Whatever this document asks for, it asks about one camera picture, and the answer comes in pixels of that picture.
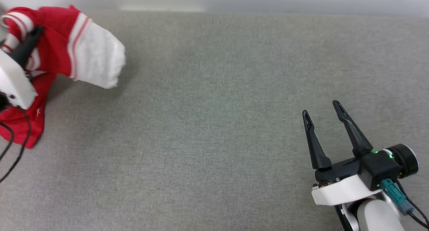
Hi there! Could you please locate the red and white basketball jersey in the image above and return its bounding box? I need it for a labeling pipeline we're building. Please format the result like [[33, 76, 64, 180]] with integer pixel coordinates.
[[0, 5, 126, 149]]

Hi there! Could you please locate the teal right cable connector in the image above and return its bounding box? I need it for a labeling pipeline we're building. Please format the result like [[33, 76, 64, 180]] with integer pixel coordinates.
[[380, 178, 414, 215]]

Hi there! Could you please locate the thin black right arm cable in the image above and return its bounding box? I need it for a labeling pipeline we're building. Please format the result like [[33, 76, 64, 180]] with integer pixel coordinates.
[[407, 211, 429, 230], [395, 179, 429, 223]]

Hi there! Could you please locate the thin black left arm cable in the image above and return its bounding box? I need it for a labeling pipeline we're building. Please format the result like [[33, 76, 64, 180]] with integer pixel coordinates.
[[0, 121, 14, 160], [0, 108, 33, 183]]

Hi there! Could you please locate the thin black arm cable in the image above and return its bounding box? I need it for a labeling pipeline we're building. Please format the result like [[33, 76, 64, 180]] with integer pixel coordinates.
[[395, 179, 429, 223], [0, 121, 14, 160], [0, 108, 33, 183], [407, 211, 429, 230]]

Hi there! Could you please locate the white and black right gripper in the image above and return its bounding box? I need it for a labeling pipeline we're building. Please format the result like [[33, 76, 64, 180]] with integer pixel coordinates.
[[302, 100, 382, 206]]

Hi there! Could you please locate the grey fabric sofa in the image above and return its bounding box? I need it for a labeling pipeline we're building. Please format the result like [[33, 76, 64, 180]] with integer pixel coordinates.
[[0, 10, 429, 231]]

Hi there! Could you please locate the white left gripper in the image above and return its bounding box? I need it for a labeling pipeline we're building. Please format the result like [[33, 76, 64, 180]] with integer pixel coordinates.
[[0, 25, 44, 110]]

